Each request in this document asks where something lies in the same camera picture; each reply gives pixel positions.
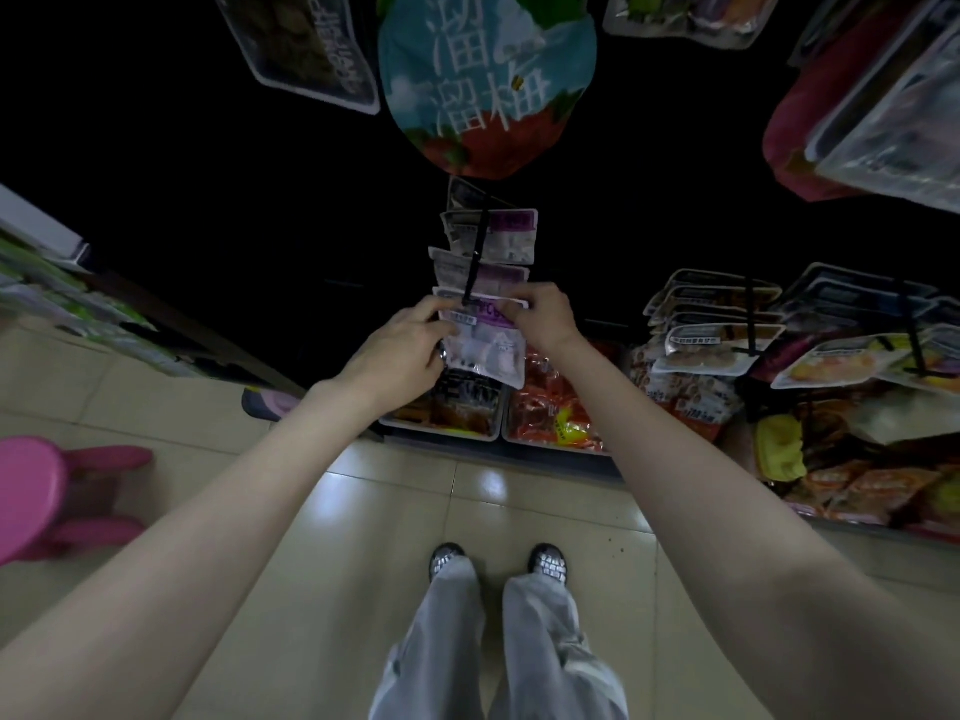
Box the person's light grey trousers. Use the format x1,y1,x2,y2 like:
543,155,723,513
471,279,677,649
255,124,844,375
367,559,632,720

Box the person's shoe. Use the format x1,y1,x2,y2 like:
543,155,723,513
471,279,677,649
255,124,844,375
427,542,470,582
528,542,572,586

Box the person's left shoe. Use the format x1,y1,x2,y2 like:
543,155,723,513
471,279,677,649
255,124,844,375
427,542,470,582

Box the person's left forearm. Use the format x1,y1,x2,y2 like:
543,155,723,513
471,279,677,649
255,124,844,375
0,379,395,720

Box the clear pink marshmallow packet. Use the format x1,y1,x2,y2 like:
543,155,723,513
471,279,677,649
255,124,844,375
802,0,960,216

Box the small teal round snack bag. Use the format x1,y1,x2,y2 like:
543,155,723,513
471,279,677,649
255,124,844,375
375,0,599,181

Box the row of red orange pouches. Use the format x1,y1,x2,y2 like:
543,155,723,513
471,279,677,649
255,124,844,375
630,367,960,541

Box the person's right forearm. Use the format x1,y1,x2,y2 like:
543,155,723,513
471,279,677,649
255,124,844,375
543,337,960,720

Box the clear tray of dark candies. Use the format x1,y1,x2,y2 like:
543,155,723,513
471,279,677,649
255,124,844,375
378,367,507,444

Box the person's left hand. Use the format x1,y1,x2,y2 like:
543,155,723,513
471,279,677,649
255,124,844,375
333,296,452,421

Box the person's right hand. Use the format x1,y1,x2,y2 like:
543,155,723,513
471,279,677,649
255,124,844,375
502,281,590,366

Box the clear brown plum packet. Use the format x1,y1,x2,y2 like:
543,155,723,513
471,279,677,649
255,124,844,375
210,0,384,117

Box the pink plastic stool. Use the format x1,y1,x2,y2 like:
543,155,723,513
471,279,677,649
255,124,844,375
0,434,155,567

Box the clear orange-candy snack bag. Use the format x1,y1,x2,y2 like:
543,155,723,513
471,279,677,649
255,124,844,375
604,0,785,51

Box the row of small clear pouches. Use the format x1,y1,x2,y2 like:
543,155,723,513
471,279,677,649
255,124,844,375
645,262,960,396

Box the person's right shoe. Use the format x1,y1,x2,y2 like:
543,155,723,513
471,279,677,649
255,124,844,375
528,542,572,586

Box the row of green wrapped packets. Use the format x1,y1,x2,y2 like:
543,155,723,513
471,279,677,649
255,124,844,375
0,232,212,381

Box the small pink floor object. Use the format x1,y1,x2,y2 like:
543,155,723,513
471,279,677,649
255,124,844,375
240,386,306,424

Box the clear tray of red candies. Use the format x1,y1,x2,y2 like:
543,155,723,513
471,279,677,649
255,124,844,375
502,352,617,456

